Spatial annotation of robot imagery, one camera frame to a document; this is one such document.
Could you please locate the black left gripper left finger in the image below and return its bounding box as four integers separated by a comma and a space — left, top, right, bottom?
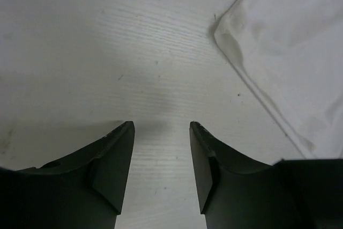
1, 121, 134, 228

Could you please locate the white tank top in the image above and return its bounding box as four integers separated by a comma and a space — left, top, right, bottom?
214, 0, 342, 159

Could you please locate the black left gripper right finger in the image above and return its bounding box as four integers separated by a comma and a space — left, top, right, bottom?
190, 122, 342, 228

